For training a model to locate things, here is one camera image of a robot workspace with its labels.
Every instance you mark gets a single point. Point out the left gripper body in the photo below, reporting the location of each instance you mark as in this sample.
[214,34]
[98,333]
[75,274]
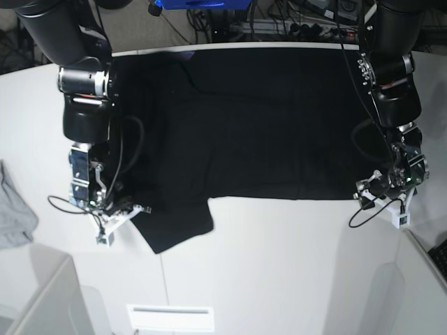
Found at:
[392,191]

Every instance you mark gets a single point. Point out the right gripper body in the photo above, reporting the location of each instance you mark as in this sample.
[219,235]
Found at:
[112,217]

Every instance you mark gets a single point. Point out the black T-shirt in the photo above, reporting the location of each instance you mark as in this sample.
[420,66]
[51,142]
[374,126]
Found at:
[255,122]

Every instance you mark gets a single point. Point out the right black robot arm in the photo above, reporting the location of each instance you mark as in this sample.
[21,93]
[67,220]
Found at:
[72,36]

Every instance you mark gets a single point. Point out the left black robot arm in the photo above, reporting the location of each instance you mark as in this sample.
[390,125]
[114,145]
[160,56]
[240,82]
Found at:
[387,33]

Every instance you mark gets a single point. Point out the black keyboard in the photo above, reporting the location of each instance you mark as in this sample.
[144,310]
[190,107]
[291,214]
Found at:
[438,254]

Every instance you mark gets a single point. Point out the grey cloth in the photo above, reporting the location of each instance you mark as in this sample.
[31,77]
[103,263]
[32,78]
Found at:
[18,221]

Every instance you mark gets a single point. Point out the white bin left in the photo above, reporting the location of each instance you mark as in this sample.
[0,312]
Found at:
[40,293]

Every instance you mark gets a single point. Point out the white bin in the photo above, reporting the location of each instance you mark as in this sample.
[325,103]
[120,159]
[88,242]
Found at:
[407,295]
[40,293]

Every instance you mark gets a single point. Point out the white bin right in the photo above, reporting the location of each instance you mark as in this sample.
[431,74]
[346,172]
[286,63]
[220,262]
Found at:
[407,295]

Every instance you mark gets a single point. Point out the white power strip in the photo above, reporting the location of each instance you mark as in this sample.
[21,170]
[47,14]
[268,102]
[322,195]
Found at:
[307,31]

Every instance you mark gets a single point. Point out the blue box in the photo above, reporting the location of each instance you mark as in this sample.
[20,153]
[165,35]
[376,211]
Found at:
[203,4]

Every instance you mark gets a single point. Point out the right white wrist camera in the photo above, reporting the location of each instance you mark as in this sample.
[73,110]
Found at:
[105,239]

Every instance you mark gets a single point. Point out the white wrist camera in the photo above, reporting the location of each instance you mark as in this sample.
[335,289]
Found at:
[399,220]
[105,239]

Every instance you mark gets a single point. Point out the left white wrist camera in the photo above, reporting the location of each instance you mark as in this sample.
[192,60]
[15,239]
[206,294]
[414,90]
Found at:
[399,220]

